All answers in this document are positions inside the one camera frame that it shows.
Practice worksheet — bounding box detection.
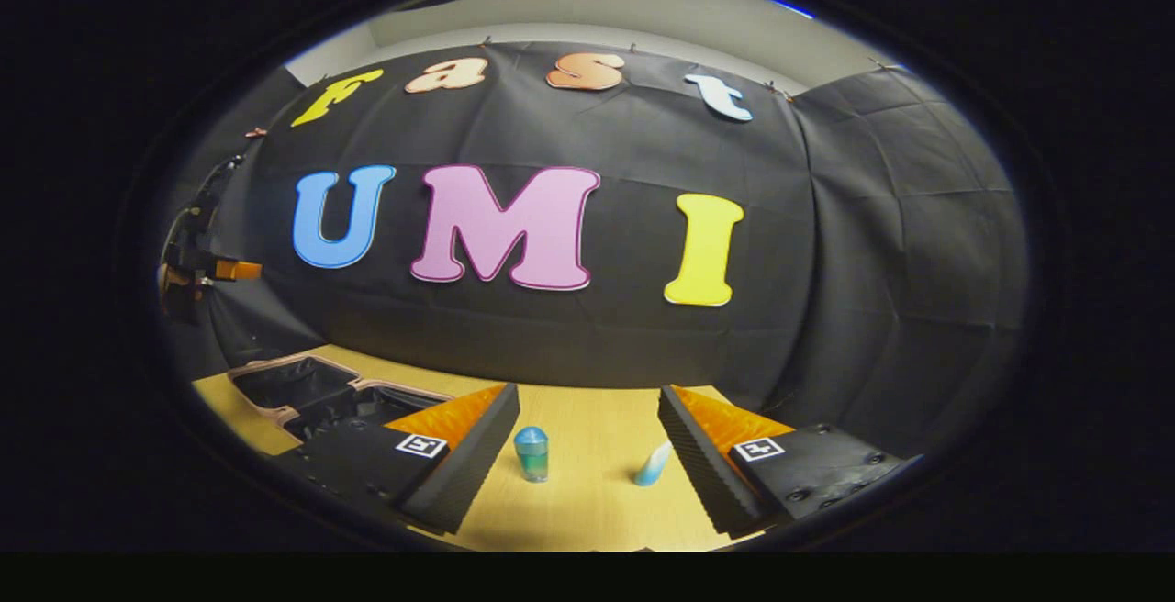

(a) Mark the light blue tube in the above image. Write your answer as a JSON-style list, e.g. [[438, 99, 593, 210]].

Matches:
[[635, 441, 674, 487]]

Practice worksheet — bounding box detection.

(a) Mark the pink suitcase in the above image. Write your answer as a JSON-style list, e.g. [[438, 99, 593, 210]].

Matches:
[[228, 354, 455, 442]]

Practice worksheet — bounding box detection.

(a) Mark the black backdrop cloth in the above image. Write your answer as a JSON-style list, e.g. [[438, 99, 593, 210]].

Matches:
[[156, 38, 1029, 461]]

